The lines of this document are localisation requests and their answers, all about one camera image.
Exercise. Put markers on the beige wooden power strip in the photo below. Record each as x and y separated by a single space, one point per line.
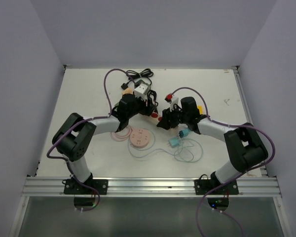
155 118

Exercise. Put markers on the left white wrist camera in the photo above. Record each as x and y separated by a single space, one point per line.
141 91

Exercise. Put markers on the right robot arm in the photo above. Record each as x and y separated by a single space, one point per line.
244 146

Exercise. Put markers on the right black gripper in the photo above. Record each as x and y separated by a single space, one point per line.
167 118

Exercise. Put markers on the pink cube adapter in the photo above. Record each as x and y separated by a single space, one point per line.
127 91

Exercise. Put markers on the light teal charger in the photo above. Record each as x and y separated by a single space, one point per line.
174 142

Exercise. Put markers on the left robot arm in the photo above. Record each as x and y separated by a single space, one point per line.
71 141

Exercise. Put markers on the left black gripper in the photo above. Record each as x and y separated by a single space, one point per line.
147 110

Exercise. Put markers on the teal dual usb charger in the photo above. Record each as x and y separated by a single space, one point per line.
184 133

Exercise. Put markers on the yellow cube adapter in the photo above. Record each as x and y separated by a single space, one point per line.
200 109

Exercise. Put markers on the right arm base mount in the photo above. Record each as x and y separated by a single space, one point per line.
205 183

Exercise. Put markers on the pink round socket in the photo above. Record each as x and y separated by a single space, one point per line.
139 138

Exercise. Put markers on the aluminium rail frame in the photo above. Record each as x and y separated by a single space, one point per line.
252 187

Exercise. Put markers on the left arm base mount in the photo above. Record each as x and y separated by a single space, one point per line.
72 187

